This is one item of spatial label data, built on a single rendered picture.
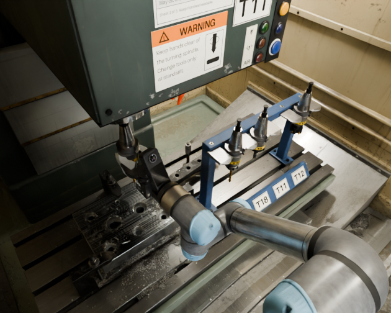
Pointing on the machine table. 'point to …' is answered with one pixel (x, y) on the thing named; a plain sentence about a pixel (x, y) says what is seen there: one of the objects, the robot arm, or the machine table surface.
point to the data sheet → (185, 9)
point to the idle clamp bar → (186, 171)
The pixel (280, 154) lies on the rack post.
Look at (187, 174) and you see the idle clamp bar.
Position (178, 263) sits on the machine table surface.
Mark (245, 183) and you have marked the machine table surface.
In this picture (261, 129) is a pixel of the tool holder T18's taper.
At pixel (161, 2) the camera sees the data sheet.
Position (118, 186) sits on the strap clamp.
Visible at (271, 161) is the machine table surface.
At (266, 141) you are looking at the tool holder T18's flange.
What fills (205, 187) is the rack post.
